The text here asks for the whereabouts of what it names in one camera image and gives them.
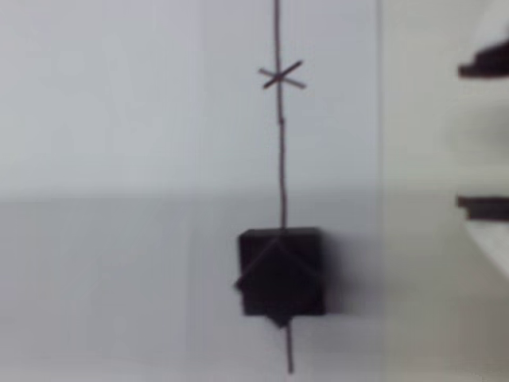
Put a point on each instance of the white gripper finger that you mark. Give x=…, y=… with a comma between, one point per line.
x=491, y=211
x=491, y=63

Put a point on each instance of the black cube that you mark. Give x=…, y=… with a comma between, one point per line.
x=278, y=278

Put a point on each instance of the white paper sheet with drawings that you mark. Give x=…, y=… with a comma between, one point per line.
x=119, y=119

